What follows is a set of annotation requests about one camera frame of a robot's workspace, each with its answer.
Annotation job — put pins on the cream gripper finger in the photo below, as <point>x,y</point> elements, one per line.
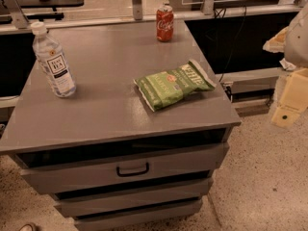
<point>290,98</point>

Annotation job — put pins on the clear plastic tea bottle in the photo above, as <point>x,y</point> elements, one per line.
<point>51,58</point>

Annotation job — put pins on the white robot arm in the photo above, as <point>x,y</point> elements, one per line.
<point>292,41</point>

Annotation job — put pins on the red coke can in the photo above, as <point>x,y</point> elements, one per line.
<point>164,23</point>

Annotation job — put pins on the white crumpled cloth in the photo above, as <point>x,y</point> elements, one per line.
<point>287,66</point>

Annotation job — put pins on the green kettle chips bag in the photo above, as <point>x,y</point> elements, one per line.
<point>168,87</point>

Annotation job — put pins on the grey drawer cabinet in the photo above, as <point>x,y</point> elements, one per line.
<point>70,148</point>

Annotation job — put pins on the dark background table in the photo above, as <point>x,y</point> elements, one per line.
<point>48,9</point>

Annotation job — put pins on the shoe tip at floor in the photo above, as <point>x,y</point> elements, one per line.
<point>28,227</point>

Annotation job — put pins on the black drawer handle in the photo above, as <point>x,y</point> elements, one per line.
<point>131,171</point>

